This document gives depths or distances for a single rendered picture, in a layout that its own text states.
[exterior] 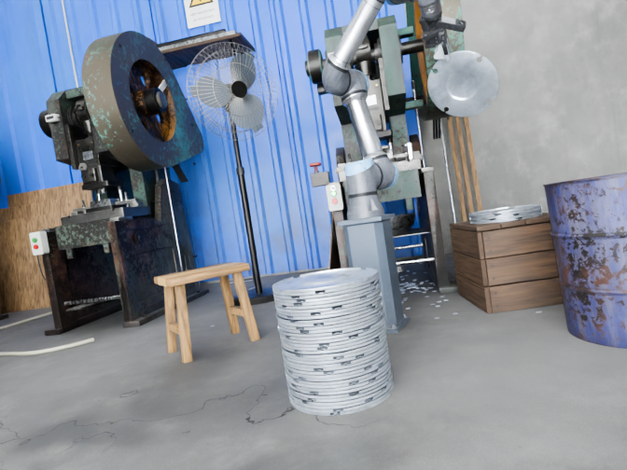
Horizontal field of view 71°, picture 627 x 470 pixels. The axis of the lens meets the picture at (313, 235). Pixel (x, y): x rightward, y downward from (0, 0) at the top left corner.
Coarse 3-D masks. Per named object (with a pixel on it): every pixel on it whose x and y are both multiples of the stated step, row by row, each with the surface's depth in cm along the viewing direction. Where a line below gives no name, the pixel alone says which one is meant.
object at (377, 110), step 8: (376, 80) 240; (376, 88) 240; (368, 96) 241; (376, 96) 241; (368, 104) 242; (376, 104) 241; (376, 112) 241; (384, 112) 241; (376, 120) 239; (384, 120) 241; (376, 128) 239; (384, 128) 241
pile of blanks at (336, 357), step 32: (352, 288) 110; (288, 320) 110; (320, 320) 106; (352, 320) 107; (288, 352) 112; (320, 352) 107; (352, 352) 107; (384, 352) 114; (288, 384) 120; (320, 384) 108; (352, 384) 107; (384, 384) 112
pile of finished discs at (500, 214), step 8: (504, 208) 203; (512, 208) 187; (520, 208) 187; (528, 208) 176; (536, 208) 178; (472, 216) 189; (480, 216) 184; (488, 216) 181; (496, 216) 179; (504, 216) 177; (512, 216) 176; (520, 216) 176; (528, 216) 176
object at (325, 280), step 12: (300, 276) 132; (312, 276) 130; (324, 276) 122; (336, 276) 119; (348, 276) 119; (360, 276) 117; (372, 276) 112; (276, 288) 118; (288, 288) 115; (300, 288) 112; (312, 288) 106; (324, 288) 106
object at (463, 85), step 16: (448, 64) 180; (464, 64) 177; (480, 64) 174; (432, 80) 187; (448, 80) 184; (464, 80) 182; (480, 80) 178; (496, 80) 175; (432, 96) 192; (448, 96) 189; (464, 96) 186; (480, 96) 183; (448, 112) 194; (464, 112) 190; (480, 112) 187
